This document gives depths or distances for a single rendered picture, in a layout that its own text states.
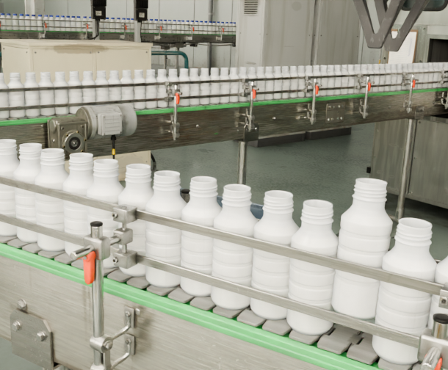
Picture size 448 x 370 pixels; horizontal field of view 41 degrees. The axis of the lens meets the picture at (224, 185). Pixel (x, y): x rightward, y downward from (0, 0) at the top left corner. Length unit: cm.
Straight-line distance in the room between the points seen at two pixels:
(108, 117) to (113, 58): 281
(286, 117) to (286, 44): 390
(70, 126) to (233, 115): 91
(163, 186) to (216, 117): 202
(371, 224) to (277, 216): 12
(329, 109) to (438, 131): 137
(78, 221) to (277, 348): 38
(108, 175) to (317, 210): 34
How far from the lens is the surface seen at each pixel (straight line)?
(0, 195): 109
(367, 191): 71
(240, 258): 79
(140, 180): 88
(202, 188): 81
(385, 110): 385
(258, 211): 146
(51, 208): 100
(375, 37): 66
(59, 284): 99
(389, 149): 485
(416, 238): 69
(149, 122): 263
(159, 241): 85
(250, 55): 692
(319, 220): 73
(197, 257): 83
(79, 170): 95
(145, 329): 89
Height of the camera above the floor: 137
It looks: 15 degrees down
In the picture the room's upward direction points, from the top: 2 degrees clockwise
